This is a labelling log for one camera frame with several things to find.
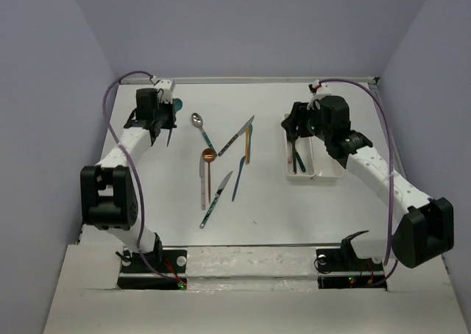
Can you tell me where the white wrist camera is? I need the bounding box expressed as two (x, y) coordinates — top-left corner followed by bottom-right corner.
(151, 76), (175, 104)
(308, 79), (332, 100)

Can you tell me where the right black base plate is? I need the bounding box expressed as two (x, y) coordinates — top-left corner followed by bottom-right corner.
(314, 248), (387, 290)

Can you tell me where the silver knife pink handle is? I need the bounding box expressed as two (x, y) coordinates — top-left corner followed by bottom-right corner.
(199, 154), (207, 210)

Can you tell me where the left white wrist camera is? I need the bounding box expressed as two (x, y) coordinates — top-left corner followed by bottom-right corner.
(151, 76), (175, 104)

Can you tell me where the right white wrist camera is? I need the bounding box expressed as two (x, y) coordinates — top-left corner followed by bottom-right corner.
(308, 79), (332, 100)

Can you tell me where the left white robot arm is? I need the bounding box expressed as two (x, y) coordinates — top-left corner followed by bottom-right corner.
(80, 81), (183, 271)

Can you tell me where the beige plastic spoon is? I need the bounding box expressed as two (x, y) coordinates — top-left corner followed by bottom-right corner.
(287, 141), (293, 164)

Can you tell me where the gold spoon teal handle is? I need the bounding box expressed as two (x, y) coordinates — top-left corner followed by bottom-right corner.
(296, 148), (306, 172)

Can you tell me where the teal plastic spoon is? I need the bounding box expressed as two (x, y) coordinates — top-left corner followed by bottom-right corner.
(166, 98), (183, 146)

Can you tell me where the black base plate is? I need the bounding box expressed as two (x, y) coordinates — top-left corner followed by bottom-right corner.
(115, 248), (188, 291)
(314, 248), (387, 290)

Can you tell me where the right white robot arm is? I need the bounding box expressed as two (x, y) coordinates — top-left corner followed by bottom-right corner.
(281, 95), (455, 269)

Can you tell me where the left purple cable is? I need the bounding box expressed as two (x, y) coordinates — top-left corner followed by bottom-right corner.
(102, 70), (185, 286)

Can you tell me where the white two-compartment container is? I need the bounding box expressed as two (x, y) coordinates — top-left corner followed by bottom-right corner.
(283, 129), (344, 184)

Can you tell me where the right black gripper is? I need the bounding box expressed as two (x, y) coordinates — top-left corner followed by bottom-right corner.
(279, 101), (330, 142)

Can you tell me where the copper spoon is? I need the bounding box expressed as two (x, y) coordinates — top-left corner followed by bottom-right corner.
(202, 148), (217, 202)

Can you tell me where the silver spoon teal handle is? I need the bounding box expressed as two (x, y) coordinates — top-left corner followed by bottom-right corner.
(191, 113), (216, 150)

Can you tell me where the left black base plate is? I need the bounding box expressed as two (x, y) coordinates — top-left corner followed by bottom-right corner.
(115, 248), (188, 291)

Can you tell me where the silver knife dark handle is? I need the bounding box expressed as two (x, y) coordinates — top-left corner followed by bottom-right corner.
(218, 116), (255, 157)

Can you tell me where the black spoon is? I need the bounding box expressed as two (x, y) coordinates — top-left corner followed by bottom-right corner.
(291, 141), (297, 174)

